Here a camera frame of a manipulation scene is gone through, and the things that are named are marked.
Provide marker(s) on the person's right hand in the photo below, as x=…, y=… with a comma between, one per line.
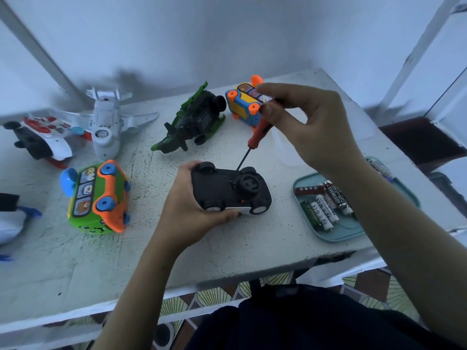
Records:
x=325, y=134

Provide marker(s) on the white toy airplane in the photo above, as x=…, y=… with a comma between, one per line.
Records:
x=106, y=126

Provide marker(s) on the dark green toy helicopter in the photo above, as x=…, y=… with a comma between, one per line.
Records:
x=190, y=120

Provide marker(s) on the red white toy vehicle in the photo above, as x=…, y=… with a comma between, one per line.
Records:
x=44, y=136

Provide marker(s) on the person's dark trousers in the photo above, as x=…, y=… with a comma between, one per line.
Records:
x=314, y=320

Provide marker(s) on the person's right forearm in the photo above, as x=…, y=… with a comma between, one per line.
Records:
x=416, y=244

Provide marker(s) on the teal container lid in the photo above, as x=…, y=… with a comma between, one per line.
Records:
x=343, y=229

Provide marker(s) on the white blue toy vehicle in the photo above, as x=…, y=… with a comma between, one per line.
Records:
x=9, y=223

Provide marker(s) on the person's left forearm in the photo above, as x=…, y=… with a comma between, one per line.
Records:
x=135, y=299

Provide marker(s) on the black white toy car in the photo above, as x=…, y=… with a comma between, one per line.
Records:
x=230, y=189

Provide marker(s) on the red screwdriver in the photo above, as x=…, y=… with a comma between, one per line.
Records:
x=259, y=131

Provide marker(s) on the person's left hand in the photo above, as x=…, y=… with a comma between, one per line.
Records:
x=182, y=215

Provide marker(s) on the yellow orange toy car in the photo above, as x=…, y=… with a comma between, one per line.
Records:
x=244, y=105

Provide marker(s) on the green orange toy car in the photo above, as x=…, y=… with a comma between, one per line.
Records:
x=98, y=199

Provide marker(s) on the dark brown storage box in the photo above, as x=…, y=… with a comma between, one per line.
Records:
x=423, y=142

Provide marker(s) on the grey storage box lid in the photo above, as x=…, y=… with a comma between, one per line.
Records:
x=449, y=189

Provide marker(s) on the pile of batteries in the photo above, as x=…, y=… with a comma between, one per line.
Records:
x=321, y=213

